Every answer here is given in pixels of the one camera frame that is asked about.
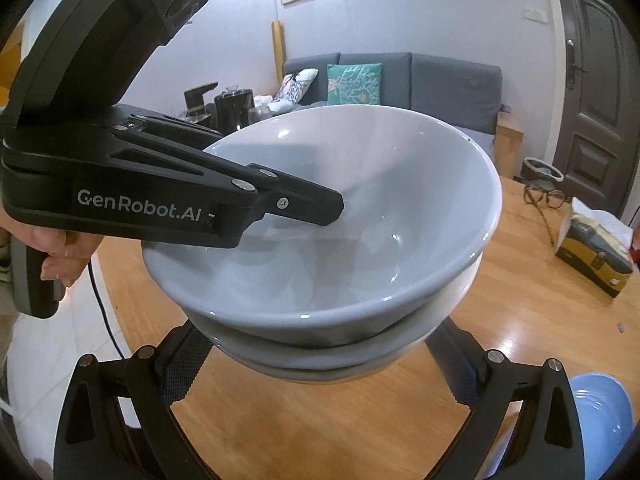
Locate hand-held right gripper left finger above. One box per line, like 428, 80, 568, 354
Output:
52, 317, 221, 480

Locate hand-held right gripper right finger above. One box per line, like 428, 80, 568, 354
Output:
422, 312, 588, 480

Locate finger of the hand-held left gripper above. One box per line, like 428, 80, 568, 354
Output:
112, 120, 346, 250
117, 104, 223, 151

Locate white bowl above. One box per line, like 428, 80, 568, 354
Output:
141, 105, 503, 351

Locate large cream bowl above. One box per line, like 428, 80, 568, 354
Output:
187, 250, 483, 385

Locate blue plate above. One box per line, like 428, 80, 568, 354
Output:
480, 372, 635, 480

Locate person's left hand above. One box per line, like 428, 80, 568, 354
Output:
0, 207, 105, 288

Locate black tea tray faucet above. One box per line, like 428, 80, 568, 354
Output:
184, 82, 218, 116

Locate black kettle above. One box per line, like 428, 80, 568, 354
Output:
214, 87, 255, 133

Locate white patterned cushion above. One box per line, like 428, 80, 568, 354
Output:
274, 68, 319, 103

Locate wooden stick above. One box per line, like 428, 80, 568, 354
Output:
270, 20, 287, 92

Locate teal patterned cushion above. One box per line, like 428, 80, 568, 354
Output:
326, 63, 382, 107

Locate tissue box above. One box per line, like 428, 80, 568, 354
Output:
555, 197, 635, 299

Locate grey sofa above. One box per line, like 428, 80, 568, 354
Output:
282, 51, 503, 148

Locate brown eyeglasses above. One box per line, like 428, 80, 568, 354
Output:
523, 183, 572, 247

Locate dark grey door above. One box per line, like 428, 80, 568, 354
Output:
550, 0, 640, 211

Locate black cable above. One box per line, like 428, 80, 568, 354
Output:
87, 260, 133, 361

